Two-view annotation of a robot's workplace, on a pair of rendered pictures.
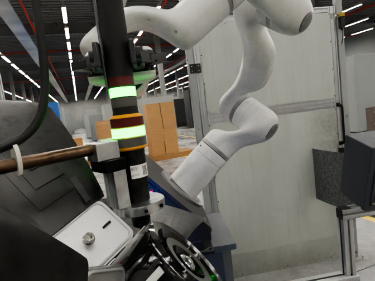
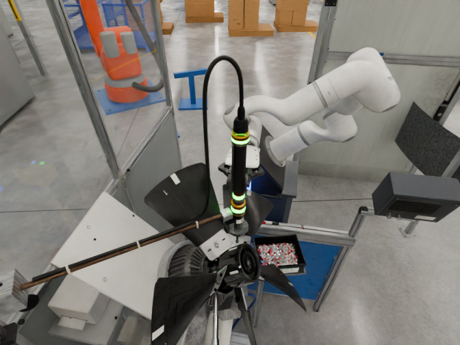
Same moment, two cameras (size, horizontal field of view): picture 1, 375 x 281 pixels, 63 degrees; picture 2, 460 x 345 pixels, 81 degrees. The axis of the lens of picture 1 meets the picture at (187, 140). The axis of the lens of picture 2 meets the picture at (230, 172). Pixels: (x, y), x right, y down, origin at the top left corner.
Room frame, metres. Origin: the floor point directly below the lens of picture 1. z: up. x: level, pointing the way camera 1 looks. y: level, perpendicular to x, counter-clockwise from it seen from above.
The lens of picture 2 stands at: (-0.14, -0.05, 1.97)
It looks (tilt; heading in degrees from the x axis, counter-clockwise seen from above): 41 degrees down; 16
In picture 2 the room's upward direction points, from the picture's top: straight up
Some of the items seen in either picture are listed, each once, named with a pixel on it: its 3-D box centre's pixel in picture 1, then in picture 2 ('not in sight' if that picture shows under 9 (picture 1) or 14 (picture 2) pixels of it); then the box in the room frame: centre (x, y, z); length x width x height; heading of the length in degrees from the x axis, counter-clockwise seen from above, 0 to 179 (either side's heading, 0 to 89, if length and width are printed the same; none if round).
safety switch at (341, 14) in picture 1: (338, 28); not in sight; (2.33, -1.22, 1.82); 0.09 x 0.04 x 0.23; 96
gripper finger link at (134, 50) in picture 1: (142, 54); (250, 180); (0.42, 0.05, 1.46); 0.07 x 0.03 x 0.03; 7
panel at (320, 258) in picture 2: not in sight; (259, 265); (0.77, 0.02, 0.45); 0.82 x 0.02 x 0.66; 96
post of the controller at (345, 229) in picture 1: (346, 240); (357, 222); (0.82, -0.41, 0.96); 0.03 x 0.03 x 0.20; 6
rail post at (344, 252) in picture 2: not in sight; (329, 281); (0.82, -0.41, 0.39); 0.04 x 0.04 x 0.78; 6
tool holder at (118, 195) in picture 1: (128, 174); (235, 219); (0.39, 0.08, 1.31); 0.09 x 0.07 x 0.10; 131
